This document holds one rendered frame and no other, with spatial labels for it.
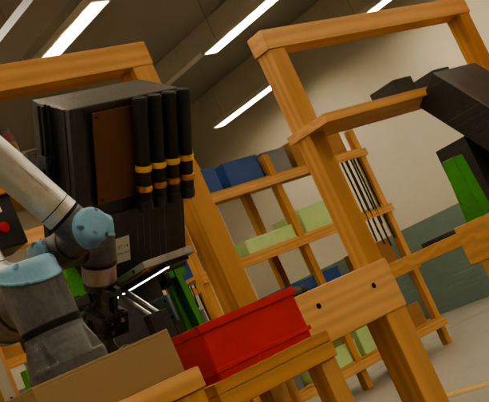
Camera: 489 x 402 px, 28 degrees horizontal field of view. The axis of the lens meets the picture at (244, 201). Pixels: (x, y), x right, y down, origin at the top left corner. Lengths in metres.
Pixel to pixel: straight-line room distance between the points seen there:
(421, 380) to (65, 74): 1.48
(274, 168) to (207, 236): 5.31
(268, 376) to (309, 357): 0.12
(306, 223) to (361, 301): 5.80
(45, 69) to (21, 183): 1.35
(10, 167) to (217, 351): 0.56
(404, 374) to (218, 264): 0.78
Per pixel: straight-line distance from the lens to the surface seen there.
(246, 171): 8.29
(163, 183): 2.55
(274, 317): 2.13
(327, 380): 2.14
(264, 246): 8.10
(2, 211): 2.81
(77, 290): 2.52
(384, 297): 2.80
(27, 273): 1.80
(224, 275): 3.24
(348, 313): 2.68
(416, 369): 2.81
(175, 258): 2.46
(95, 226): 1.89
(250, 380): 2.01
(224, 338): 2.02
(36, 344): 1.79
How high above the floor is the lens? 0.87
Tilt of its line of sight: 7 degrees up
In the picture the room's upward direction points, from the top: 24 degrees counter-clockwise
